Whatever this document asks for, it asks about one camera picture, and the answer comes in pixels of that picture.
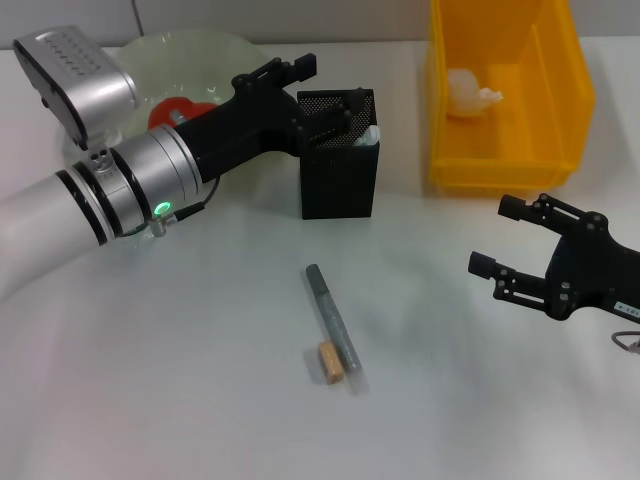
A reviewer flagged white paper ball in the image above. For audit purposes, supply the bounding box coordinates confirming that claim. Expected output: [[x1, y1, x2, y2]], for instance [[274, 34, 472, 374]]
[[446, 67, 504, 119]]

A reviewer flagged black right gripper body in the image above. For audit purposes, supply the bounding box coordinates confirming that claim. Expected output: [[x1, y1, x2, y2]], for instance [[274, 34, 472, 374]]
[[544, 213, 640, 322]]

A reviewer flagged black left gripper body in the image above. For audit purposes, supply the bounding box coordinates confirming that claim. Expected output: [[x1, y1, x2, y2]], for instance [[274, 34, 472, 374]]
[[174, 74, 307, 182]]

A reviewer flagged green utility knife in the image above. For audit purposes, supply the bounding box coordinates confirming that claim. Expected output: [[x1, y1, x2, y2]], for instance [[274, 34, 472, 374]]
[[355, 124, 383, 149]]

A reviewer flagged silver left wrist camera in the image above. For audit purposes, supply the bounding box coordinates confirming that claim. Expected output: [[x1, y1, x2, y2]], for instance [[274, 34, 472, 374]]
[[12, 24, 139, 151]]

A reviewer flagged pale green wavy fruit plate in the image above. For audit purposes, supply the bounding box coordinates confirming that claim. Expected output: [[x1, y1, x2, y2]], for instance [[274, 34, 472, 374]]
[[89, 30, 287, 166]]

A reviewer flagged yellow plastic bin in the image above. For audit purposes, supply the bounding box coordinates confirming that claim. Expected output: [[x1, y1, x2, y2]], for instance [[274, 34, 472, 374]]
[[427, 0, 597, 194]]

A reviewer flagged black mesh pen holder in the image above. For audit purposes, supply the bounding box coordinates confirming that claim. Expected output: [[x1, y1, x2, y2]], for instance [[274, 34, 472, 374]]
[[296, 88, 381, 221]]

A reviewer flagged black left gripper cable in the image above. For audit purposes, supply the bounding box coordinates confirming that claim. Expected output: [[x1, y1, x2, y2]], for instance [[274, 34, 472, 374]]
[[148, 177, 222, 237]]

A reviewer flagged grey marker pen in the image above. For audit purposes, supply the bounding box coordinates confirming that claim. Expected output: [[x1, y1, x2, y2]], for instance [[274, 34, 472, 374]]
[[305, 263, 363, 374]]

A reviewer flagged red apple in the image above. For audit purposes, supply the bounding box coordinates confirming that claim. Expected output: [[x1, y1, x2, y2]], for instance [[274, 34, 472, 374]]
[[148, 97, 221, 130]]

